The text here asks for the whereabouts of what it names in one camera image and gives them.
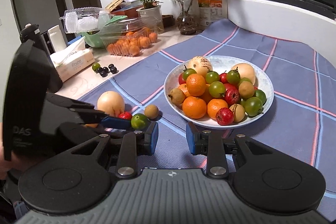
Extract green lime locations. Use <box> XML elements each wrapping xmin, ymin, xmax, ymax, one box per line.
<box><xmin>131</xmin><ymin>113</ymin><xmax>149</xmax><ymax>130</ymax></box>

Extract clear box of kumquats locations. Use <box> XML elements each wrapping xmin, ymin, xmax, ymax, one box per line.
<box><xmin>101</xmin><ymin>17</ymin><xmax>159</xmax><ymax>56</ymax></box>

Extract small red fruit on cloth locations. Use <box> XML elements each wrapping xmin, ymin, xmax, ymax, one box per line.
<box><xmin>118</xmin><ymin>111</ymin><xmax>133</xmax><ymax>121</ymax></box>

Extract small green fruit on table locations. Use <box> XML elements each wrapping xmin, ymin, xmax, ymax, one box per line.
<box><xmin>92</xmin><ymin>63</ymin><xmax>101</xmax><ymax>72</ymax></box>

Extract printed menu leaflet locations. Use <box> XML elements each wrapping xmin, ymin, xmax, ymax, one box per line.
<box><xmin>198</xmin><ymin>0</ymin><xmax>228</xmax><ymax>29</ymax></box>

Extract brown longan far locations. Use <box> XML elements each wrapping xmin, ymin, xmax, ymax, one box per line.
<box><xmin>143</xmin><ymin>104</ymin><xmax>159</xmax><ymax>119</ymax></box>

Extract clear empty plastic box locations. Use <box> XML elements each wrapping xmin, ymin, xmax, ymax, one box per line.
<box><xmin>60</xmin><ymin>7</ymin><xmax>113</xmax><ymax>34</ymax></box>

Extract person's left hand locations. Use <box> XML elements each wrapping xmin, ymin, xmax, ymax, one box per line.
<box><xmin>0</xmin><ymin>123</ymin><xmax>41</xmax><ymax>180</ymax></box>

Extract red fruit front of plate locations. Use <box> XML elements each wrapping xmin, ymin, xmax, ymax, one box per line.
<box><xmin>216</xmin><ymin>107</ymin><xmax>234</xmax><ymax>126</ymax></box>

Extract black thermos bottle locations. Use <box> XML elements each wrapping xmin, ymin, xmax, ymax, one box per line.
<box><xmin>20</xmin><ymin>23</ymin><xmax>63</xmax><ymax>93</ymax></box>

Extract orange tangerine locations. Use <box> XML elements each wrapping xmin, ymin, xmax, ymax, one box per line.
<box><xmin>84</xmin><ymin>123</ymin><xmax>99</xmax><ymax>128</ymax></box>

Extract striped melon in plate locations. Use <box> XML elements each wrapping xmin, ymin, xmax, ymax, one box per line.
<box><xmin>187</xmin><ymin>56</ymin><xmax>213</xmax><ymax>78</ymax></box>

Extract white fruit plate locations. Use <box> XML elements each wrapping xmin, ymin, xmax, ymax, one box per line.
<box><xmin>163</xmin><ymin>56</ymin><xmax>274</xmax><ymax>129</ymax></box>

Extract dark berries on table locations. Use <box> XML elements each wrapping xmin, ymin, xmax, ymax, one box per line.
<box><xmin>96</xmin><ymin>64</ymin><xmax>118</xmax><ymax>77</ymax></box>

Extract green plastic bowl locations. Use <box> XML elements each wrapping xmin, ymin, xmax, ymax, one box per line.
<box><xmin>80</xmin><ymin>15</ymin><xmax>127</xmax><ymax>48</ymax></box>

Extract large yellow melon on cloth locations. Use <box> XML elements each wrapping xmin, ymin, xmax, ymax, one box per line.
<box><xmin>97</xmin><ymin>91</ymin><xmax>125</xmax><ymax>117</ymax></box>

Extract smooth yellow melon in plate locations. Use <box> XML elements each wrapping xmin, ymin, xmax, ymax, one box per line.
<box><xmin>231</xmin><ymin>63</ymin><xmax>256</xmax><ymax>85</ymax></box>

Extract white tissue pack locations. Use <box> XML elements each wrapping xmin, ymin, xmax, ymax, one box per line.
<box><xmin>50</xmin><ymin>37</ymin><xmax>95</xmax><ymax>82</ymax></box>

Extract large front tangerine in plate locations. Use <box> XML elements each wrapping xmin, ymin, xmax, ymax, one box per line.
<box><xmin>182</xmin><ymin>96</ymin><xmax>207</xmax><ymax>119</ymax></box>

